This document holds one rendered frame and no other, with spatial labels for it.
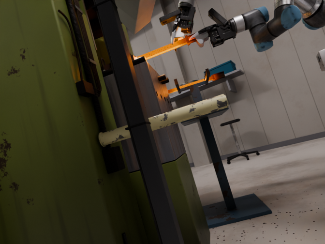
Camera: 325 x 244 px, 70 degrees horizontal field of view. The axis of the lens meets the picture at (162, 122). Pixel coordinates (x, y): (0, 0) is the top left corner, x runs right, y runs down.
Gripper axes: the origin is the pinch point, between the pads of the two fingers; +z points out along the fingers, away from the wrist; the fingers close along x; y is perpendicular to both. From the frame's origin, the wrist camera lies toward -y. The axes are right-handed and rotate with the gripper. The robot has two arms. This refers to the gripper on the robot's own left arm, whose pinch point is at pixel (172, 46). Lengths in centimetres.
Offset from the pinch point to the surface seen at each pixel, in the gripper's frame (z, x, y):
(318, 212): 66, 20, 87
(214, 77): -2, 61, 20
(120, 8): 6.4, -47.0, -7.2
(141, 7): 7, -52, 2
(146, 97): 29.0, -16.1, -2.8
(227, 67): -62, 253, 29
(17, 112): 45, -44, -38
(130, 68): 26, -59, 5
